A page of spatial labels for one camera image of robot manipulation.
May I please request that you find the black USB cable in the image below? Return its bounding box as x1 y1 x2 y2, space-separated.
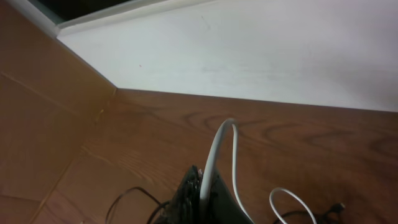
104 186 170 224

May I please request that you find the white USB cable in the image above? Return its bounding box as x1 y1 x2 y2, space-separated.
198 118 318 224

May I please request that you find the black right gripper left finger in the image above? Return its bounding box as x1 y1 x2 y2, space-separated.
154 166 201 224

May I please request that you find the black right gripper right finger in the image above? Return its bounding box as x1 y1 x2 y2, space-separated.
210 169 252 224

